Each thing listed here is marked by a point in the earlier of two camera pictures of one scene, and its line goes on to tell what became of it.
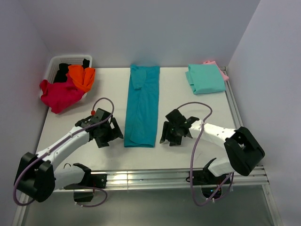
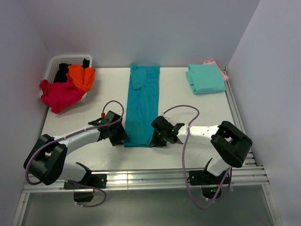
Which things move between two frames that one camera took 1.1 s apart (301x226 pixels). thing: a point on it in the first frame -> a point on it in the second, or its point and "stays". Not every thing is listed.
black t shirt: (61, 75) stays
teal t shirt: (142, 113) stays
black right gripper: (167, 125) -> (155, 142)
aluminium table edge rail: (172, 180) stays
